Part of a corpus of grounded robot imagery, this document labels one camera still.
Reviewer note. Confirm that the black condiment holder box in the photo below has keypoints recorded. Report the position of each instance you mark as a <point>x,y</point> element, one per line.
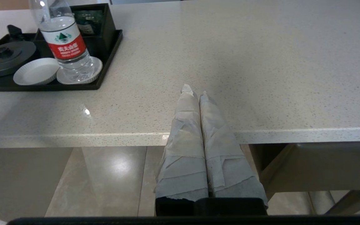
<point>106,40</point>

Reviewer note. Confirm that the red-capped plastic water bottle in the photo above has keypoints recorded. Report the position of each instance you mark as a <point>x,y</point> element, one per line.
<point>64,40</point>

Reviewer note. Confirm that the white paper coaster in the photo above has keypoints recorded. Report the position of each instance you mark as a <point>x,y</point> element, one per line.
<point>34,72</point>
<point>96,72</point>

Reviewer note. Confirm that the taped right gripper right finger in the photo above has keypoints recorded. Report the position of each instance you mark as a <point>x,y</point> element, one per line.
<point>223,156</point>

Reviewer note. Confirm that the black serving tray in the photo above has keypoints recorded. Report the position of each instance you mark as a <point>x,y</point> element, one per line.
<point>42,87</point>

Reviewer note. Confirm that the black round kettle base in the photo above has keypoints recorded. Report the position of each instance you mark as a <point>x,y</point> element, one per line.
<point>5,61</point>

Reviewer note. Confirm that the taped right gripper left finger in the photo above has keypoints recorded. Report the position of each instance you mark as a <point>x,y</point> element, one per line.
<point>183,150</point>

